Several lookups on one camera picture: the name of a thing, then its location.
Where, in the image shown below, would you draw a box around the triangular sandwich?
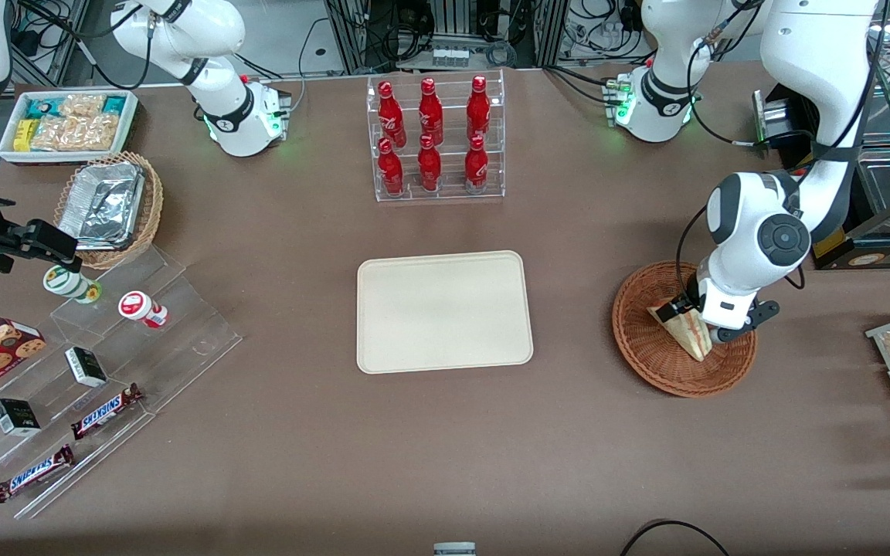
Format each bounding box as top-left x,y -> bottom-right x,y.
647,303 -> 714,362

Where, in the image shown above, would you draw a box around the brown round wicker basket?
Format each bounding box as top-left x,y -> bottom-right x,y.
612,260 -> 759,398

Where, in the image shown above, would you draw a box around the aluminium foil tray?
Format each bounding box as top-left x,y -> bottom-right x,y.
57,161 -> 146,252

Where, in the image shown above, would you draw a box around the light wicker basket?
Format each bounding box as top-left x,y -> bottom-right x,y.
53,151 -> 165,271

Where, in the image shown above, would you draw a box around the beige plastic tray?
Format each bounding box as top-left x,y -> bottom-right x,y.
356,250 -> 535,375

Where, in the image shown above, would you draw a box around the green white yogurt bottle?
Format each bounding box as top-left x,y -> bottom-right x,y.
43,264 -> 102,304

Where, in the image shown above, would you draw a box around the red white yogurt bottle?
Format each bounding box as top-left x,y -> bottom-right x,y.
118,290 -> 169,330

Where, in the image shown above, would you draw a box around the large clear cracker bag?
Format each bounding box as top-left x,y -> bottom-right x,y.
30,114 -> 120,153

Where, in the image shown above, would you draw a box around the small black box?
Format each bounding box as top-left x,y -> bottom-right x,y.
0,398 -> 42,437
64,346 -> 108,388

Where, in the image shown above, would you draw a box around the small clear cracker bag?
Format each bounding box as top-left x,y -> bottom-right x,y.
57,93 -> 107,120

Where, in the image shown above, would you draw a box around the white rectangular snack bin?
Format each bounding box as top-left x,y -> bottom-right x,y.
0,90 -> 140,167

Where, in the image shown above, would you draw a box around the black food warmer cabinet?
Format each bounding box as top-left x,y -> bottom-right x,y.
754,0 -> 890,271

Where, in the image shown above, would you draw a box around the clear acrylic stepped display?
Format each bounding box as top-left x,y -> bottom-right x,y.
0,243 -> 243,520

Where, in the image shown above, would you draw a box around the Snickers chocolate bar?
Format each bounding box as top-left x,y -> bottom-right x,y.
70,383 -> 144,441
0,444 -> 75,504

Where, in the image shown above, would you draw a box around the red cola bottle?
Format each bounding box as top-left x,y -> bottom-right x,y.
418,77 -> 444,146
464,135 -> 490,194
417,134 -> 443,192
467,75 -> 491,144
377,137 -> 405,195
378,80 -> 407,147

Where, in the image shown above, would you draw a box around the clear acrylic bottle rack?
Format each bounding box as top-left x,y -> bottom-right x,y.
366,68 -> 506,203

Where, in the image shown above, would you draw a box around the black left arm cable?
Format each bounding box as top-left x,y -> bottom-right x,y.
674,204 -> 712,300

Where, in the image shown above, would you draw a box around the black cable loop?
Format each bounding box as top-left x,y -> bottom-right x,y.
619,519 -> 732,556

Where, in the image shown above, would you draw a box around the aluminium frame post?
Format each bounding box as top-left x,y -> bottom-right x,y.
327,0 -> 372,76
534,0 -> 571,69

